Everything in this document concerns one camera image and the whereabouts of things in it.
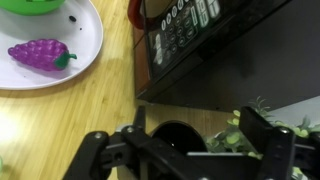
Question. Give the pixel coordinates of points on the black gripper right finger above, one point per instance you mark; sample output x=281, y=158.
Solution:
x=276, y=153

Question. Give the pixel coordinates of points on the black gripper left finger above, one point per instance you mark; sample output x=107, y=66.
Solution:
x=140, y=156

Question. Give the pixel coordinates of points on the black cup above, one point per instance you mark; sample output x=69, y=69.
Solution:
x=180, y=136

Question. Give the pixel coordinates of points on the small potted green plant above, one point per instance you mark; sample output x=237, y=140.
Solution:
x=233, y=138

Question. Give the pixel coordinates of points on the red and black microwave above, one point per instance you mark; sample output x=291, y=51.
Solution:
x=233, y=50

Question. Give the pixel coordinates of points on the white round plate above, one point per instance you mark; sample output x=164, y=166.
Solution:
x=80, y=40

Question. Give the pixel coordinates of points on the purple grape toy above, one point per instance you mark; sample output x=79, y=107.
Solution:
x=36, y=53

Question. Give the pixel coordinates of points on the green bowl of dark beans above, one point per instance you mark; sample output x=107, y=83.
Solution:
x=30, y=6

